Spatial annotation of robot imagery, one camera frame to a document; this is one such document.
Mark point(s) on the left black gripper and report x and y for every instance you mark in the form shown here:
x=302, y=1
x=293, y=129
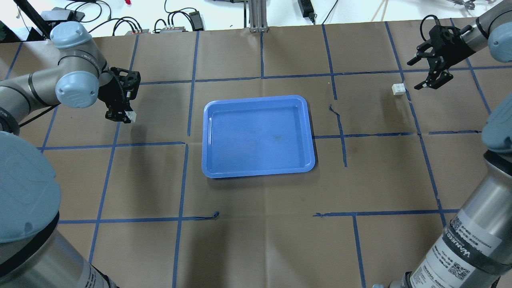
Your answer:
x=108, y=92

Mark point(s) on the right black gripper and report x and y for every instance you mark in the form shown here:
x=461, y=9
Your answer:
x=456, y=49

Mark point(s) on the white square block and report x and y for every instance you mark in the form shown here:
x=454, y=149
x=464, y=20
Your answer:
x=131, y=115

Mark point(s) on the white block with studs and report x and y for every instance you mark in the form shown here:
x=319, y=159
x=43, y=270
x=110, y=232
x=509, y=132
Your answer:
x=398, y=89

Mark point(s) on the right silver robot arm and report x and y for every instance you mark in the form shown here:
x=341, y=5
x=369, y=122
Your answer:
x=474, y=248

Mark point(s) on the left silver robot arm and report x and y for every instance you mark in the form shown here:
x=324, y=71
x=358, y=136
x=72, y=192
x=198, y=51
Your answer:
x=67, y=70

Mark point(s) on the blue plastic tray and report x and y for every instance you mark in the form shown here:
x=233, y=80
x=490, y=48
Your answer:
x=257, y=136

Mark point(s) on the grey terminal box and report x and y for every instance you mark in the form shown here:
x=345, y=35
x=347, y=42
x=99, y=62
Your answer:
x=166, y=30
x=138, y=32

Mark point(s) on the black power brick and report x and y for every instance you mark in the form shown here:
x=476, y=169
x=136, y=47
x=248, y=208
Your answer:
x=196, y=21

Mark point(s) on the black power adapter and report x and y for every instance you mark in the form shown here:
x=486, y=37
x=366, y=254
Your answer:
x=307, y=10

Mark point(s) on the aluminium frame post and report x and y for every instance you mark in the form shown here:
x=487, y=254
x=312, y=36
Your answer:
x=257, y=11

